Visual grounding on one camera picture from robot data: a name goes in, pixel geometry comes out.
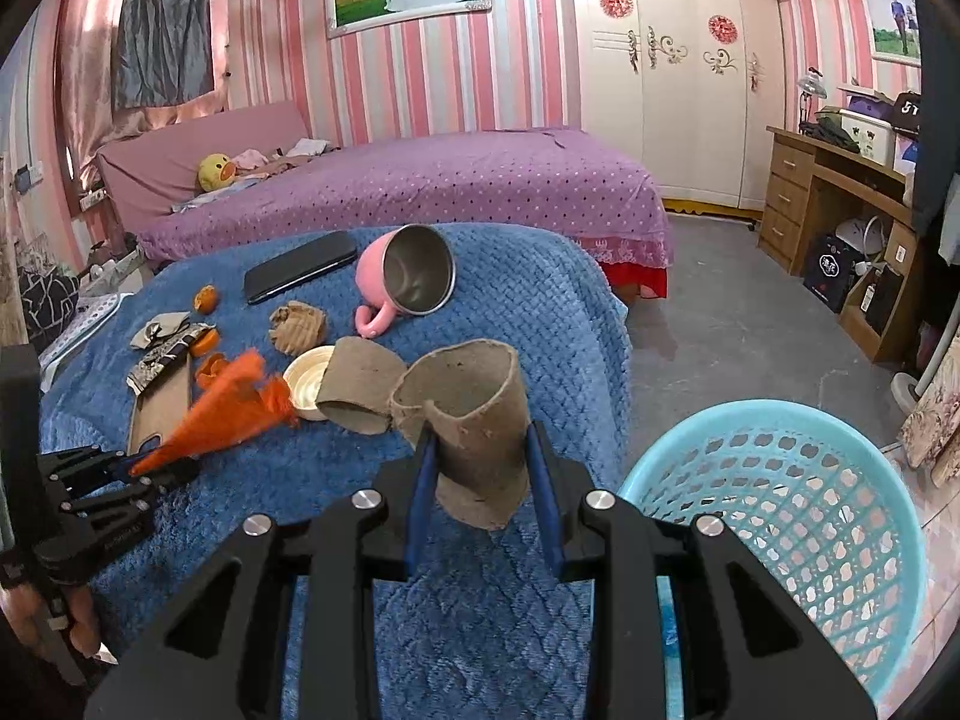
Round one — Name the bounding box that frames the light blue cloth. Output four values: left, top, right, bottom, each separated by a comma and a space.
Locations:
171, 184, 256, 215

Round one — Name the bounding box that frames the white wardrobe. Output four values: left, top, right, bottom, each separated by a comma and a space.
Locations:
574, 0, 788, 215

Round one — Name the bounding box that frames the white round fan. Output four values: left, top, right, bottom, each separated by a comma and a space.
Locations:
832, 216, 893, 271

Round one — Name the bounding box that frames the flattened brown cardboard tube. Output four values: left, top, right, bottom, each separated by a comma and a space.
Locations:
313, 337, 410, 436

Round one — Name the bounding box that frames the person's left hand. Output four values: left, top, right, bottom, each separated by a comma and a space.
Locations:
0, 577, 102, 661

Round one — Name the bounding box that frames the white stand pole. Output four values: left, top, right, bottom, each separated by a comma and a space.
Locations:
891, 292, 953, 400

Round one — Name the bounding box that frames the blue fleece blanket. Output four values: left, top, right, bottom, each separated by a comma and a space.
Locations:
37, 223, 631, 720

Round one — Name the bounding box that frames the beige cloth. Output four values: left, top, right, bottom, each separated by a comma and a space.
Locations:
266, 137, 335, 175

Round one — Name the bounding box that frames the pink steel-lined mug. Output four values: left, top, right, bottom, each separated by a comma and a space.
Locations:
354, 223, 458, 338

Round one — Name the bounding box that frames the white round lid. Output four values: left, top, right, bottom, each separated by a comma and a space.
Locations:
283, 345, 338, 421

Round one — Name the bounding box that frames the black flat bag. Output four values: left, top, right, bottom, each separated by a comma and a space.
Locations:
862, 264, 905, 335

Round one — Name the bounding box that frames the pink shiny curtain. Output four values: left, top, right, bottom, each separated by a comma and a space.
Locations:
56, 0, 233, 188

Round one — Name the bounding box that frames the purple dotted bed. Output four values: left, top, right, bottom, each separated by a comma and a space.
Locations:
135, 127, 676, 301

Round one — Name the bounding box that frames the white flowered storage box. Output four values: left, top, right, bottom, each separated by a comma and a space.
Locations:
838, 106, 897, 166

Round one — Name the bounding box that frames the black foam block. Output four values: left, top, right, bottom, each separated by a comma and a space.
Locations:
244, 231, 359, 306

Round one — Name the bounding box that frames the dark green bag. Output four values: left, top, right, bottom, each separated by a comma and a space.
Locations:
801, 111, 860, 155

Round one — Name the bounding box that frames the crumpled brown corrugated paper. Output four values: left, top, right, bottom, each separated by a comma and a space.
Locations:
268, 300, 329, 353

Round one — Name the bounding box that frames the light blue plastic basket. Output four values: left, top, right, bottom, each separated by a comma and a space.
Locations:
616, 399, 929, 720

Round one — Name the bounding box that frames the wooden desk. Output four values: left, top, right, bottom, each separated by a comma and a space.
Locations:
757, 126, 927, 365

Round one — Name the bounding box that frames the polka dot cloth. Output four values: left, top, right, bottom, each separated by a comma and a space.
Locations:
37, 292, 132, 391

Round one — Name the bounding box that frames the black printed bag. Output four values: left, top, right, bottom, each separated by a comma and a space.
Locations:
891, 92, 923, 137

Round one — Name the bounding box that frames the black and white patterned bag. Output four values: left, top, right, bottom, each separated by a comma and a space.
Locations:
16, 266, 82, 350

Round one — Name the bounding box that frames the black shopping bag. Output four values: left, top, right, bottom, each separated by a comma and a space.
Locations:
802, 234, 860, 314

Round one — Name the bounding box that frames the brown paper cup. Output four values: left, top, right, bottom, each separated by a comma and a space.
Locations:
388, 343, 535, 532

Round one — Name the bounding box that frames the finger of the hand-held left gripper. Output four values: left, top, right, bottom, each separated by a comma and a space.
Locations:
39, 446, 162, 500
34, 465, 202, 586

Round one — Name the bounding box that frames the small framed couple photo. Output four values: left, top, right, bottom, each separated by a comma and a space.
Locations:
862, 0, 923, 65

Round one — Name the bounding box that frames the orange plastic wrapper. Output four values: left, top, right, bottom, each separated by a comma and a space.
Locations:
129, 349, 297, 477

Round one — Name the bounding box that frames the brown floral cloth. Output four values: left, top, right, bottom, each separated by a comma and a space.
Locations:
0, 232, 31, 350

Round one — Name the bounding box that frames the desk lamp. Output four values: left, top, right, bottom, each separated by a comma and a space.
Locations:
796, 67, 826, 136

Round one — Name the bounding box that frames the yellow duck plush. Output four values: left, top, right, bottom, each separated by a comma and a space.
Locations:
197, 152, 239, 192

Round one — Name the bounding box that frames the black and white patterned wrapper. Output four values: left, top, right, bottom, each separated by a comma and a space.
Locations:
126, 322, 218, 395

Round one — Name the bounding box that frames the pink bed headboard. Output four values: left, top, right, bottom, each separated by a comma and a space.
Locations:
96, 100, 314, 237

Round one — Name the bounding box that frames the purple box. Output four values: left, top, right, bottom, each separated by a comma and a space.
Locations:
838, 84, 893, 115

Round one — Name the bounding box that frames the crumpled grey paper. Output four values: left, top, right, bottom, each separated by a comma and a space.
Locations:
129, 310, 194, 350

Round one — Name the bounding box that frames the grey curtain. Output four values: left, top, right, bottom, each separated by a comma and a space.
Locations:
111, 0, 215, 110

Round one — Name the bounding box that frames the floral cushion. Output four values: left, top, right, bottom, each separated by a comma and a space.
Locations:
900, 330, 960, 488

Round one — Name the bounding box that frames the dark hanging garment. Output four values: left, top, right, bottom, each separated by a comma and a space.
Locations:
911, 0, 960, 263

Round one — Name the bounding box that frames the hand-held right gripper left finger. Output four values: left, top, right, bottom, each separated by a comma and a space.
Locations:
84, 420, 443, 720

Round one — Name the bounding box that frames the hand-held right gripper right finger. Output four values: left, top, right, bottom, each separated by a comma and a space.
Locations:
523, 431, 878, 720

